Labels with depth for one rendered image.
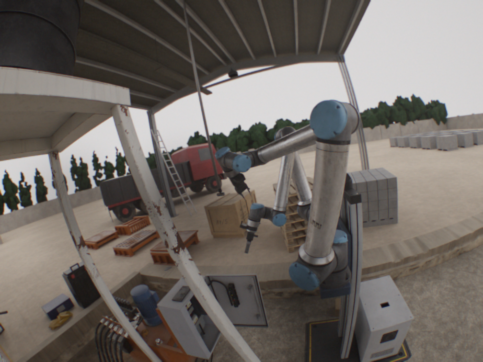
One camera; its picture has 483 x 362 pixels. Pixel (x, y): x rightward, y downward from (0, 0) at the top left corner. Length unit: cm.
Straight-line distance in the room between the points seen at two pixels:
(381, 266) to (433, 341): 131
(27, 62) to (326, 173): 101
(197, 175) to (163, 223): 994
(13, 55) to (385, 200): 431
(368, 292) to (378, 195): 238
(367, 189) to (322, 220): 314
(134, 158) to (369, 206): 368
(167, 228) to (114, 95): 59
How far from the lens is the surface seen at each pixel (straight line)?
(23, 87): 72
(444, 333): 275
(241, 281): 155
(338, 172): 64
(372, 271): 302
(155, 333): 226
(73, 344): 362
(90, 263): 157
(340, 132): 59
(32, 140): 141
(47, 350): 351
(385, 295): 180
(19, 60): 78
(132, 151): 83
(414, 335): 264
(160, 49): 548
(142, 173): 82
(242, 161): 98
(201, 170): 1087
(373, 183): 380
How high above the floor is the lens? 207
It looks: 7 degrees down
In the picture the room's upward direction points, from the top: 12 degrees counter-clockwise
